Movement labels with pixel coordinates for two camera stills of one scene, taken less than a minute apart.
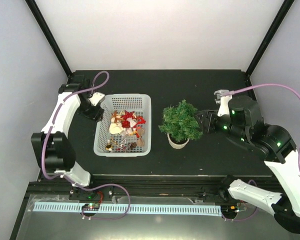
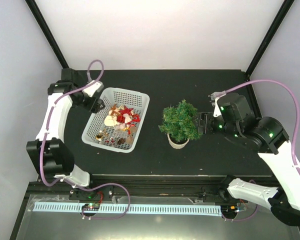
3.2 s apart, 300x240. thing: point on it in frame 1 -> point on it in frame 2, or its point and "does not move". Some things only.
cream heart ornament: (115, 128) -> (110, 120)
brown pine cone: (133, 145) -> (121, 140)
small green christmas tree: (181, 122) does not move
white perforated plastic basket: (141, 105) -> (116, 126)
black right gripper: (207, 124) does not move
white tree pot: (176, 146) does not move
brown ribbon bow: (116, 117) -> (115, 110)
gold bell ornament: (109, 147) -> (99, 136)
